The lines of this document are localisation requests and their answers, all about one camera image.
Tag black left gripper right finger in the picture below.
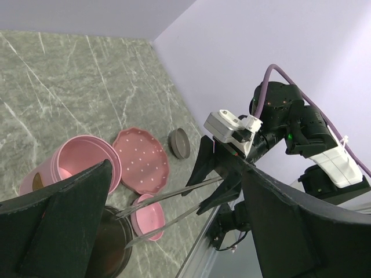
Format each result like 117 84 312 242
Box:
242 167 370 277

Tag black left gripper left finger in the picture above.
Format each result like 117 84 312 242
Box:
1 160 112 277

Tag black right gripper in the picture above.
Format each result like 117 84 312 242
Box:
186 131 278 215

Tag metal serving tongs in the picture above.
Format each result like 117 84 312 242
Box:
115 177 222 248

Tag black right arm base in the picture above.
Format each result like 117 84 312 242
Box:
206 201 251 251

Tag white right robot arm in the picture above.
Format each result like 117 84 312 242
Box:
188 82 370 214

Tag grey round lid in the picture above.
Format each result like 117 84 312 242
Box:
168 128 191 160

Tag grey cylindrical container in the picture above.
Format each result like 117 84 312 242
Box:
85 206 133 278

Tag pink dotted plate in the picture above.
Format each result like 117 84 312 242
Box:
112 127 170 195

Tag pink cylindrical container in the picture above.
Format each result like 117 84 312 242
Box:
19 135 122 196

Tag pink round lid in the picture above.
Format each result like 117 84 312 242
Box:
130 202 165 236

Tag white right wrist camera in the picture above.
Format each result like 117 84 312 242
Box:
203 109 263 157

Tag aluminium frame rail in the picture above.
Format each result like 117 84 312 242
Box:
175 207 220 278

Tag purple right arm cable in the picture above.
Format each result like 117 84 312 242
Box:
254 64 371 178

